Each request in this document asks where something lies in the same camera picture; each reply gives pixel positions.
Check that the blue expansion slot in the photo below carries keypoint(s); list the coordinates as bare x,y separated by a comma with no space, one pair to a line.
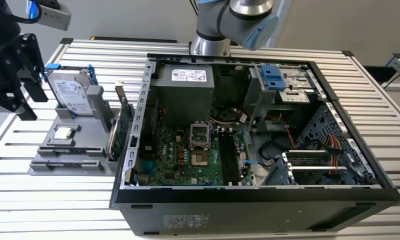
147,167

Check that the CPU socket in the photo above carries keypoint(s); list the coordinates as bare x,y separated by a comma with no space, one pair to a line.
200,158

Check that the green graphics card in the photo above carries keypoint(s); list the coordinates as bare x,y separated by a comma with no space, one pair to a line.
121,132

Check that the black round cooler fan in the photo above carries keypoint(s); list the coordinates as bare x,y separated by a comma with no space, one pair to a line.
227,114

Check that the grey power supply unit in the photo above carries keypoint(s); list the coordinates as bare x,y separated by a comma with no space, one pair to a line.
183,100

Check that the black PC case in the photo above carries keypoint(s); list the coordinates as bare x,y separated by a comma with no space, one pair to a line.
240,215

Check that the silver CPU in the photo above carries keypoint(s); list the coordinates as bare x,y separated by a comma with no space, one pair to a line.
63,133

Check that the green motherboard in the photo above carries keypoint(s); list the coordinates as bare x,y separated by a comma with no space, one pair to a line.
173,172

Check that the metal disk bay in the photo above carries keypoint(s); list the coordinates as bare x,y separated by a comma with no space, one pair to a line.
307,155

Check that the RAM memory stick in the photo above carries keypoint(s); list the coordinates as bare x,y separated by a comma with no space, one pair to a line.
67,164
69,150

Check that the blue plastic bay latch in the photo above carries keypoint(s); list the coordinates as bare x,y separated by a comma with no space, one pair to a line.
271,78

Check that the hard disk in blue carrier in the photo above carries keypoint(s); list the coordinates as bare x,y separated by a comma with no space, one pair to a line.
69,92

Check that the grey parts rack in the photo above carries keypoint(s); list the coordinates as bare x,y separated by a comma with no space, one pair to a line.
87,140

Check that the black RAM slot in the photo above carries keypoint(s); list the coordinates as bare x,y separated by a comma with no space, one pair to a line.
224,157
232,157
228,157

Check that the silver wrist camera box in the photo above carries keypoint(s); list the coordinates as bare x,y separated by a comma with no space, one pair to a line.
54,17

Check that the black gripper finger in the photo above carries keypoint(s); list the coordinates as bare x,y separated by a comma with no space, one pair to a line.
25,113
30,55

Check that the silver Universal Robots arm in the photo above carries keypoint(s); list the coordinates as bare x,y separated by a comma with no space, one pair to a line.
220,20

